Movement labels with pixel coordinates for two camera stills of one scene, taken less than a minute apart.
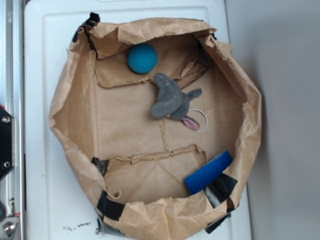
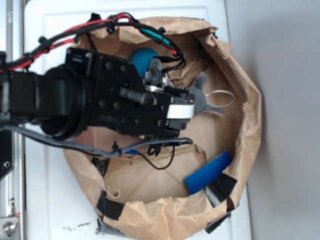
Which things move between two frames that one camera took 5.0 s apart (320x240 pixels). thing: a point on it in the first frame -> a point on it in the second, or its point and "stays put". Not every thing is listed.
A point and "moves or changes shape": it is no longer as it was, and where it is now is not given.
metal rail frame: (12, 101) stays put
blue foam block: (199, 179) stays put
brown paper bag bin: (158, 126) stays put
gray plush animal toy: (174, 103) moves or changes shape
